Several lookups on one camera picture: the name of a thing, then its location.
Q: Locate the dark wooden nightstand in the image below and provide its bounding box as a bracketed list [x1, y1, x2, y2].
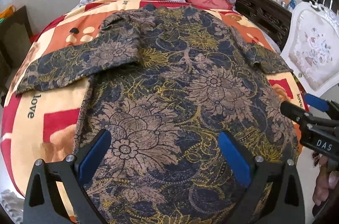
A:
[0, 6, 33, 95]

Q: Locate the orange red patchwork blanket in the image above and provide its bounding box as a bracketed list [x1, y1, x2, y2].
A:
[1, 0, 304, 193]

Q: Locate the white ornate upholstered chair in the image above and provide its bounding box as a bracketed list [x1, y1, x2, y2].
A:
[280, 1, 338, 97]

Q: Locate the person's right hand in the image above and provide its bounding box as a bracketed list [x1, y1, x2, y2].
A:
[312, 152, 338, 206]

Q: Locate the dark floral patterned shirt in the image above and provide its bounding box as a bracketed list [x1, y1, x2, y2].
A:
[17, 5, 298, 223]

